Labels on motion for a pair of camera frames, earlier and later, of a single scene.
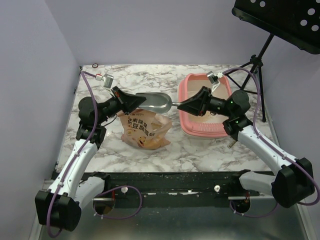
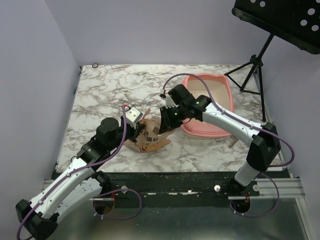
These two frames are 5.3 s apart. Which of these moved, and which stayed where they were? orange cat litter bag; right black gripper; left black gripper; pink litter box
Moved: right black gripper; left black gripper
Stayed: orange cat litter bag; pink litter box
